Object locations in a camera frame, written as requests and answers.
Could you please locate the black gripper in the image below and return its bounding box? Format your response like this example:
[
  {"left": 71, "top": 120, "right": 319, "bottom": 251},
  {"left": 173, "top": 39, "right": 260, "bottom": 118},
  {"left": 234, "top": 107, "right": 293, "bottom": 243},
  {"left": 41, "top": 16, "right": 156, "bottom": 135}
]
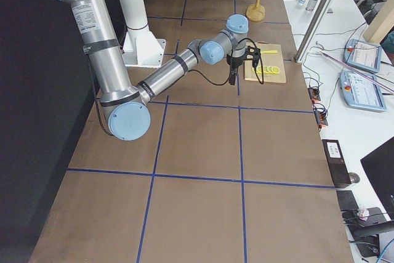
[{"left": 227, "top": 46, "right": 262, "bottom": 70}]

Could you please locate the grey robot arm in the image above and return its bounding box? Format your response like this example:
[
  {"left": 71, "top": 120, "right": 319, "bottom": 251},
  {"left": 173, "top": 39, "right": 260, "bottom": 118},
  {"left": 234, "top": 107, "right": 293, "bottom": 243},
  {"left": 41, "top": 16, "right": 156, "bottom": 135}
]
[{"left": 61, "top": 0, "right": 262, "bottom": 141}]

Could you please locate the wooden cup storage rack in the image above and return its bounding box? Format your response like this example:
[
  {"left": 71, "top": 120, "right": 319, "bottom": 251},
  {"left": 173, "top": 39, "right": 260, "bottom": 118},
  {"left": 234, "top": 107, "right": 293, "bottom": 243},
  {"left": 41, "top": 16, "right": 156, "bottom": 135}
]
[{"left": 246, "top": 0, "right": 265, "bottom": 22}]

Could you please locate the bamboo cutting board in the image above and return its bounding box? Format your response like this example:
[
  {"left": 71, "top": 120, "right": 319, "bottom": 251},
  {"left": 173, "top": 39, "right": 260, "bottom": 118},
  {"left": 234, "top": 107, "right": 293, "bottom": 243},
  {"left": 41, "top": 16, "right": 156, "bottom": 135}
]
[{"left": 243, "top": 42, "right": 286, "bottom": 84}]

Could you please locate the yellow plastic knife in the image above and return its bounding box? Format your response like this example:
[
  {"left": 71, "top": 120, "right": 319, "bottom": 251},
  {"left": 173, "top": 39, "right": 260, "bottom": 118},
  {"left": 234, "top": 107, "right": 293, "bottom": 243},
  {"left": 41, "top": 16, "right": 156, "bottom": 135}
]
[{"left": 261, "top": 50, "right": 278, "bottom": 54}]

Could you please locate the top lemon slice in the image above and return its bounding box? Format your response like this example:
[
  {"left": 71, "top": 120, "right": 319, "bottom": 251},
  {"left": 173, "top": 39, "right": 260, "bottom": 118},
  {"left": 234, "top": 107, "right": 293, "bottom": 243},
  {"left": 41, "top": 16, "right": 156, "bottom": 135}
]
[{"left": 272, "top": 66, "right": 280, "bottom": 75}]

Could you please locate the upper orange power strip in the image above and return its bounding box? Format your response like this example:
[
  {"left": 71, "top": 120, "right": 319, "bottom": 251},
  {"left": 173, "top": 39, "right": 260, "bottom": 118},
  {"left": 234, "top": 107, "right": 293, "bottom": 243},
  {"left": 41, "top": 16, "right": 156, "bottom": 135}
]
[{"left": 308, "top": 86, "right": 321, "bottom": 103}]

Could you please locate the orange power strip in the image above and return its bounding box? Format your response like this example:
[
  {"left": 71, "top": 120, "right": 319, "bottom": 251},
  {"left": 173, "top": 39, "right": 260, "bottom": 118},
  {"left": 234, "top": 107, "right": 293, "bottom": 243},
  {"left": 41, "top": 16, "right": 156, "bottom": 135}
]
[
  {"left": 308, "top": 86, "right": 321, "bottom": 103},
  {"left": 312, "top": 103, "right": 328, "bottom": 129}
]

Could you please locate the lower orange power strip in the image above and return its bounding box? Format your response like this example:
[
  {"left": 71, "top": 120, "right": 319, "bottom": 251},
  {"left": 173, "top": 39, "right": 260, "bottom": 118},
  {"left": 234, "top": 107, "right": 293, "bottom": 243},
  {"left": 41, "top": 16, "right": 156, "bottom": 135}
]
[{"left": 312, "top": 103, "right": 328, "bottom": 129}]

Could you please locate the upper teach pendant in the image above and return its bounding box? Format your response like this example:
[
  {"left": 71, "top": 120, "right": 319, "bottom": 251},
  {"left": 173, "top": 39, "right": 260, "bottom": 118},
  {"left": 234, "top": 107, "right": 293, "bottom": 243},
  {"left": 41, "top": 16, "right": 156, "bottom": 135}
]
[{"left": 344, "top": 39, "right": 382, "bottom": 73}]

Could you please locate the teach pendant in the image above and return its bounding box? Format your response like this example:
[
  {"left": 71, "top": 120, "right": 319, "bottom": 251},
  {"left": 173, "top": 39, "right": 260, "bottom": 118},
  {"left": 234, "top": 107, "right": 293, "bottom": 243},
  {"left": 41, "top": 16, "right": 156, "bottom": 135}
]
[
  {"left": 344, "top": 39, "right": 382, "bottom": 73},
  {"left": 339, "top": 70, "right": 387, "bottom": 112}
]

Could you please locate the lower teach pendant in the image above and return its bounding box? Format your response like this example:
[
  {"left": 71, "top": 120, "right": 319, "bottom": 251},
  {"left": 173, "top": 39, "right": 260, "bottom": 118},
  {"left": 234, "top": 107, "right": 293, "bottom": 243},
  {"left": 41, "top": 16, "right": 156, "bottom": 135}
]
[{"left": 339, "top": 70, "right": 387, "bottom": 112}]

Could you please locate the black box with label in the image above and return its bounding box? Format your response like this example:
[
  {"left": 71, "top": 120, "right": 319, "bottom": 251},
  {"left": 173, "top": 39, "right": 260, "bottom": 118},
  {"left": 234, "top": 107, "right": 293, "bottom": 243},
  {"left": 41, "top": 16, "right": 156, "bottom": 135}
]
[{"left": 322, "top": 139, "right": 352, "bottom": 188}]

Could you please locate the black monitor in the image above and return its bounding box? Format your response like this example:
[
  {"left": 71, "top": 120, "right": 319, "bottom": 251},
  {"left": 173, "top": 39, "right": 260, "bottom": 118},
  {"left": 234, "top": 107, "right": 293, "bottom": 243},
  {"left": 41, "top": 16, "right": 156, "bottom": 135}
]
[{"left": 361, "top": 137, "right": 394, "bottom": 219}]

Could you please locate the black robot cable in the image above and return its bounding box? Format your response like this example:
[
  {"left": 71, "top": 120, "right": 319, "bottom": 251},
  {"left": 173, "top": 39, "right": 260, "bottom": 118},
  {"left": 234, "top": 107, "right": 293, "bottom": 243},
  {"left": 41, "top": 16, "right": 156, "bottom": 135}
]
[{"left": 188, "top": 38, "right": 265, "bottom": 86}]

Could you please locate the grey aluminium post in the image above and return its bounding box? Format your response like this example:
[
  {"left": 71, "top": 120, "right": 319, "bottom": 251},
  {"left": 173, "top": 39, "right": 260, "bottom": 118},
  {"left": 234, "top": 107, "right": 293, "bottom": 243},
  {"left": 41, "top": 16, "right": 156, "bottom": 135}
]
[{"left": 294, "top": 0, "right": 332, "bottom": 63}]

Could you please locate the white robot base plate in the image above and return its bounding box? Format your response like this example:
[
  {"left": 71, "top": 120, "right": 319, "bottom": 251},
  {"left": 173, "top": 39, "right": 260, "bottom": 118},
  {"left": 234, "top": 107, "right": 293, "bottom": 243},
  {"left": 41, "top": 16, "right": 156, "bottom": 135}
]
[{"left": 122, "top": 33, "right": 166, "bottom": 68}]

